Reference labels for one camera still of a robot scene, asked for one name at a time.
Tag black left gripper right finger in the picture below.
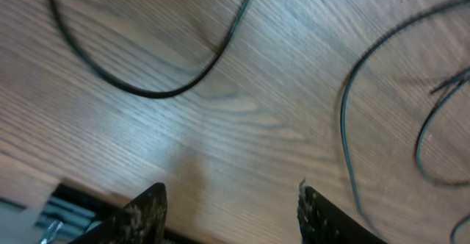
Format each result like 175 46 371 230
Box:
297 185 386 244

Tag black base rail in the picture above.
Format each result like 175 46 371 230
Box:
1 184 195 244

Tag black cable bundle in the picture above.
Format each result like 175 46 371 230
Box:
339 0 470 244

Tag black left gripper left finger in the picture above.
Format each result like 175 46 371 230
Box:
70 182 167 244

